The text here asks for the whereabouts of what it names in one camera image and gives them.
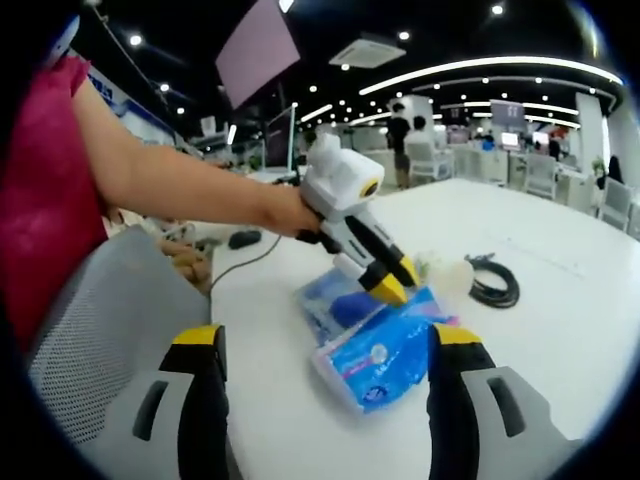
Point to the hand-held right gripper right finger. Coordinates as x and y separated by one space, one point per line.
450 400

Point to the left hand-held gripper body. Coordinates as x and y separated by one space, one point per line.
340 180

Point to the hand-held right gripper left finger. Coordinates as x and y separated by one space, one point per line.
200 400

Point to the clear package with blue oval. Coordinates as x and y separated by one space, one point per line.
350 310

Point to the clear bag of blue items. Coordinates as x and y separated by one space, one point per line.
380 360

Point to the person's left hand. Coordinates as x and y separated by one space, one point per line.
290 212

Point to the white office chair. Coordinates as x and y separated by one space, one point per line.
430 162
616 200

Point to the black computer mouse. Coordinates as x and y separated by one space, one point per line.
245 239

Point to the grey mesh chair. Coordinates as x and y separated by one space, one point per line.
115 325

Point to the white table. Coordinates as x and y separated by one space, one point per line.
550 325

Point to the ceiling air vent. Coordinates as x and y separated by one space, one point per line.
367 50

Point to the hanging display screen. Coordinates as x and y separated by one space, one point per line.
507 110

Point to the potted plant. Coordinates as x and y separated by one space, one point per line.
597 167

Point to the blue white display board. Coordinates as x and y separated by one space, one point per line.
125 107

